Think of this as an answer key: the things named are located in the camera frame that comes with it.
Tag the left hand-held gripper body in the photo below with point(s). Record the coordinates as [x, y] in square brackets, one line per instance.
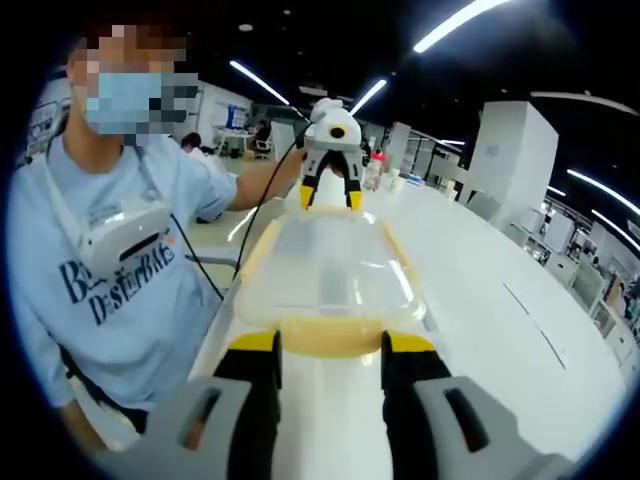
[320, 137]

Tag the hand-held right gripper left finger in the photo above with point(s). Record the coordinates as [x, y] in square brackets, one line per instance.
[160, 460]

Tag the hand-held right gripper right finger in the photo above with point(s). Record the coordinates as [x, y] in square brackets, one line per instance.
[430, 450]

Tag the clear lid with yellow latches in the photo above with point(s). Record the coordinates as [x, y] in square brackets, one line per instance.
[325, 260]

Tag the clear jar with red lid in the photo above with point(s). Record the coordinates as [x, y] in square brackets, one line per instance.
[374, 175]

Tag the small tan box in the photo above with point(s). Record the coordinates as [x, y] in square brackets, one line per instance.
[451, 191]

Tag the white cup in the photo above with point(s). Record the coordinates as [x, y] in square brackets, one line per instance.
[396, 181]

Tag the long ceiling light strip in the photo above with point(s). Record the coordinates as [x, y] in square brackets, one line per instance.
[370, 96]
[450, 29]
[600, 189]
[260, 82]

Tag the person in light blue shirt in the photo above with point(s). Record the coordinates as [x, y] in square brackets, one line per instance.
[125, 340]

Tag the grey office chair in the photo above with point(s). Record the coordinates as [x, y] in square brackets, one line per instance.
[482, 207]

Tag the white chest device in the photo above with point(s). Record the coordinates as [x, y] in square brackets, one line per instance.
[125, 230]

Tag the blue framed wall board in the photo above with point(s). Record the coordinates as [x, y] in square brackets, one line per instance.
[232, 114]

